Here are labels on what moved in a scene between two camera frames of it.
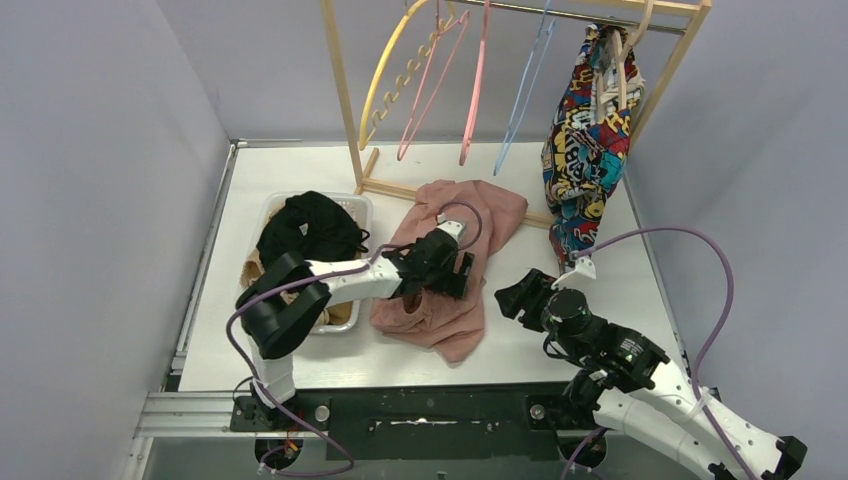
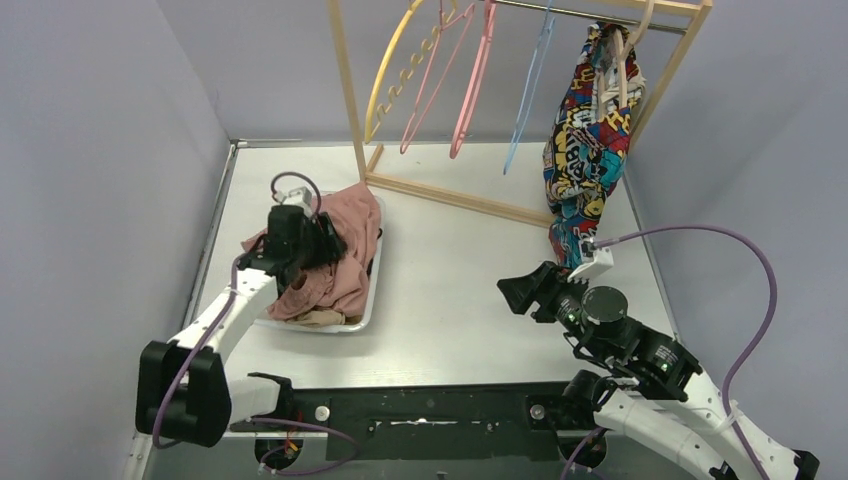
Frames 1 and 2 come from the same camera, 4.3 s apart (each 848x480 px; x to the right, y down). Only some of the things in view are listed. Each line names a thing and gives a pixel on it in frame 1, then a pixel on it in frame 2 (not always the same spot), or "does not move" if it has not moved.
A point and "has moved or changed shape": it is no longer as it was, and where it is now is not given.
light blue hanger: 546,7 has moved or changed shape
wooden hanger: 621,54 does not move
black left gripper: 460,273 to 324,237
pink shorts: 451,324 to 356,214
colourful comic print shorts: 587,136 does not move
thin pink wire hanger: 439,33 does not move
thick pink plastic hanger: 478,84 has moved or changed shape
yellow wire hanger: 401,81 does not move
